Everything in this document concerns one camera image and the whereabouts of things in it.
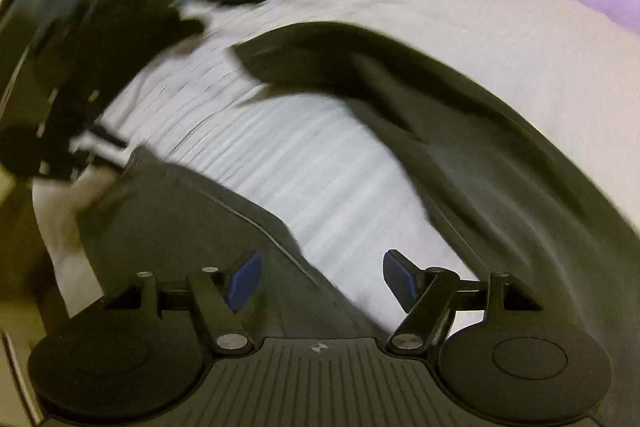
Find dark grey jeans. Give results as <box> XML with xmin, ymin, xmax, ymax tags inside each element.
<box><xmin>78</xmin><ymin>23</ymin><xmax>639</xmax><ymax>426</ymax></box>

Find white striped bed sheet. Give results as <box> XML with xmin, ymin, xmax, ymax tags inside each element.
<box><xmin>29</xmin><ymin>0</ymin><xmax>640</xmax><ymax>338</ymax></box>

